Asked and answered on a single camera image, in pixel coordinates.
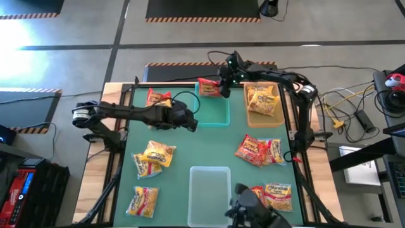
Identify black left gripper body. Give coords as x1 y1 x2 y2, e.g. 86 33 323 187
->
165 100 194 129

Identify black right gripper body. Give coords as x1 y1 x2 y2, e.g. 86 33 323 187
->
218 52 249 86

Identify red Saucy Noods packet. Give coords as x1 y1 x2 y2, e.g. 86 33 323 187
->
234 134 269 168
197 77 223 98
146 87 172 108
249 185 267 207

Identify teal plastic bin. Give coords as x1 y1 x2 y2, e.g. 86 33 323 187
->
194 82 231 129

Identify green table mat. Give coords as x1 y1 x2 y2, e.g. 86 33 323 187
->
112 85 305 227

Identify black hazard-striped floor mat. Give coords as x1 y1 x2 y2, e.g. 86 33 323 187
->
143 61 281 84
0 87 63 134
145 0 262 23
0 0 65 20

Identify orange plastic bin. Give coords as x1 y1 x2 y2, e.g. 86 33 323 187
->
243 81 285 129

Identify black stand base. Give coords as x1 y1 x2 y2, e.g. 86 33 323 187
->
258 0 280 18

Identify clear plastic bin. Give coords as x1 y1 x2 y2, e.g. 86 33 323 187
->
188 165 234 228

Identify black power adapter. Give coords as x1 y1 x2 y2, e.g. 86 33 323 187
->
353 109 378 134

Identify black crate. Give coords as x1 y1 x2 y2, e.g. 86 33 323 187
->
18 158 71 228

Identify grey desk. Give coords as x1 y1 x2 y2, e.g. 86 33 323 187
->
372 65 405 222

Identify white box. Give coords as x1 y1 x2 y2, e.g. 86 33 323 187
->
338 145 383 187

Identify black device with blue light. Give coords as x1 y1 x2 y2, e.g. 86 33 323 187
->
0 124 17 147

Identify red tool case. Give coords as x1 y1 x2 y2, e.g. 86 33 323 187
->
0 157 36 228

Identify black keyboard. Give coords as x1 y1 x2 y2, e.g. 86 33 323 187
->
386 154 405 200

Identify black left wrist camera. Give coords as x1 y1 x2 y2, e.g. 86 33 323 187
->
185 117 199 133

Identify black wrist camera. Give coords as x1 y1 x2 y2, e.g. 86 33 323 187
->
185 117 199 133
219 82 232 99

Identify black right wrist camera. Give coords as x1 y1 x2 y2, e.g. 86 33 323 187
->
219 82 232 99

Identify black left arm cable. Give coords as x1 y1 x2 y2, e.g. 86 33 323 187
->
170 91 201 115

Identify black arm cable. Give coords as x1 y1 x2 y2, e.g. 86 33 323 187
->
207 50 234 69
170 91 201 115

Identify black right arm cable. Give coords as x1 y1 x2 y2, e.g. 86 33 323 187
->
207 50 234 69

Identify long black floor cable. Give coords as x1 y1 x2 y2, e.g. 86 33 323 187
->
278 64 380 73

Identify yellow cable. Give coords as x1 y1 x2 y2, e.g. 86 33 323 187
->
321 87 376 130

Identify coiled black cable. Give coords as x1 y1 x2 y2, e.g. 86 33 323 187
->
374 89 405 114

